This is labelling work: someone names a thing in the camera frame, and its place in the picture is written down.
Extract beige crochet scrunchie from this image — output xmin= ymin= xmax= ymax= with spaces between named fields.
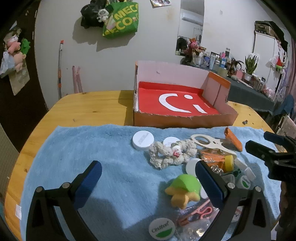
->
xmin=148 ymin=140 xmax=197 ymax=170

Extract small white lid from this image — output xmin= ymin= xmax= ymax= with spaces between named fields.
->
xmin=186 ymin=158 xmax=201 ymax=175

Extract orange packet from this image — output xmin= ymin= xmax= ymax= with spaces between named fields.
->
xmin=224 ymin=127 xmax=243 ymax=152

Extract cardboard box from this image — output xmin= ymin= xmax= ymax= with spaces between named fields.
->
xmin=133 ymin=61 xmax=238 ymax=129

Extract dark wooden door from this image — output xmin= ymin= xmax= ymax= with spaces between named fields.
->
xmin=0 ymin=0 xmax=49 ymax=153

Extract red green plush toy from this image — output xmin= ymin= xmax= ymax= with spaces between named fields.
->
xmin=269 ymin=50 xmax=288 ymax=72

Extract white patterned chair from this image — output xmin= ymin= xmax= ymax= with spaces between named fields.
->
xmin=276 ymin=115 xmax=296 ymax=139

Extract blue hanging cloth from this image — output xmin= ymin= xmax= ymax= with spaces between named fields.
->
xmin=274 ymin=95 xmax=295 ymax=116

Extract wall mirror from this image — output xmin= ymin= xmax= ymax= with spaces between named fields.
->
xmin=175 ymin=0 xmax=205 ymax=56

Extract row of cosmetic bottles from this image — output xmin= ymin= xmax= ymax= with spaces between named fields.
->
xmin=192 ymin=47 xmax=245 ymax=78

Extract black plastic bag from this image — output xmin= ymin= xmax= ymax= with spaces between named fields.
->
xmin=80 ymin=0 xmax=109 ymax=29

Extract small jar green label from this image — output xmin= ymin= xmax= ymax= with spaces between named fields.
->
xmin=239 ymin=175 xmax=251 ymax=189

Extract dark suitcase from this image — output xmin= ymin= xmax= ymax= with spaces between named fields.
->
xmin=254 ymin=20 xmax=285 ymax=37

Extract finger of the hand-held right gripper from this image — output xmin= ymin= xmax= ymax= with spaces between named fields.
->
xmin=264 ymin=131 xmax=296 ymax=153
xmin=245 ymin=140 xmax=296 ymax=180

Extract dark cloth covered table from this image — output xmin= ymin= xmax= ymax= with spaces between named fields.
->
xmin=180 ymin=58 xmax=278 ymax=114

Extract pale blue plastic bag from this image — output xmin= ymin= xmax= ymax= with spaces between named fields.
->
xmin=0 ymin=52 xmax=15 ymax=78

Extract round lid green label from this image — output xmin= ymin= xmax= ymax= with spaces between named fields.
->
xmin=148 ymin=218 xmax=176 ymax=240

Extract large white jar lid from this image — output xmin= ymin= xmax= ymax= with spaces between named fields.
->
xmin=132 ymin=130 xmax=155 ymax=151

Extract pink bunny plush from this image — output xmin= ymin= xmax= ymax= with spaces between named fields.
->
xmin=188 ymin=38 xmax=201 ymax=55

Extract pink hangers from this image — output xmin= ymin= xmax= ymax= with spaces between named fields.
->
xmin=71 ymin=65 xmax=83 ymax=94

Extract mop pole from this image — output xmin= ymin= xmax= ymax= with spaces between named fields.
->
xmin=57 ymin=40 xmax=65 ymax=99

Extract potted snake plant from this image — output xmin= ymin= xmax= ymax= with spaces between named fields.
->
xmin=245 ymin=54 xmax=258 ymax=80

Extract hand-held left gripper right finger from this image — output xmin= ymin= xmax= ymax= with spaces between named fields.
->
xmin=195 ymin=160 xmax=271 ymax=241

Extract white ribbed lid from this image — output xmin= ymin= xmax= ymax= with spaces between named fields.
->
xmin=162 ymin=137 xmax=181 ymax=147

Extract blue fluffy towel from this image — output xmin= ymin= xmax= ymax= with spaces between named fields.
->
xmin=20 ymin=124 xmax=281 ymax=241

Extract green shopping bag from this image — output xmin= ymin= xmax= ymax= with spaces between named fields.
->
xmin=102 ymin=2 xmax=139 ymax=39

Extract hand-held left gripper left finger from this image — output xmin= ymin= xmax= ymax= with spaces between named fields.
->
xmin=26 ymin=160 xmax=102 ymax=241

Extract green turtle toy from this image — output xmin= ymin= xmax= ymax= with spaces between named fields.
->
xmin=165 ymin=174 xmax=202 ymax=210

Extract wall photo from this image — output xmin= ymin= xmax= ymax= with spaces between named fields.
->
xmin=150 ymin=0 xmax=171 ymax=7

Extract clear plastic bag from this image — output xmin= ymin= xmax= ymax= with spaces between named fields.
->
xmin=176 ymin=206 xmax=222 ymax=241

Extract yellow bottle cap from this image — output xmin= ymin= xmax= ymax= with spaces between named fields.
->
xmin=224 ymin=155 xmax=234 ymax=172

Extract small panda plush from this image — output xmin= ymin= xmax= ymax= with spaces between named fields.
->
xmin=97 ymin=8 xmax=110 ymax=23

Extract grey grid panel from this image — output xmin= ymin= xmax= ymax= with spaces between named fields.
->
xmin=0 ymin=124 xmax=19 ymax=188

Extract orange foil sachet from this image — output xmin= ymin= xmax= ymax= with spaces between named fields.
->
xmin=199 ymin=150 xmax=226 ymax=163

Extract red paper liner white print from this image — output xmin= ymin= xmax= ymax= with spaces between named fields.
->
xmin=136 ymin=81 xmax=220 ymax=117

